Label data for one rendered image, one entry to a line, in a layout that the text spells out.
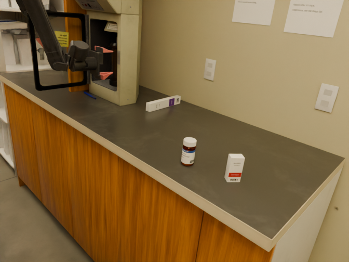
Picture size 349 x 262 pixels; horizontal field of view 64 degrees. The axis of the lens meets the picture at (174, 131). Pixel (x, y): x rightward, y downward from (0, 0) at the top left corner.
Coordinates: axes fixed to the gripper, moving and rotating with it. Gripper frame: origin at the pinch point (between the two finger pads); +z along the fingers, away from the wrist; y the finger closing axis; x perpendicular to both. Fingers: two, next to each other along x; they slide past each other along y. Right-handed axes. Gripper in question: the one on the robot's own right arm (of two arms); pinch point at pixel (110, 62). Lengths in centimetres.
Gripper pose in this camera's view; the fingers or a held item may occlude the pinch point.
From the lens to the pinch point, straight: 137.0
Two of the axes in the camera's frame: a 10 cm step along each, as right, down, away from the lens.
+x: -7.2, -3.3, 6.1
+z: 6.9, -2.3, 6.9
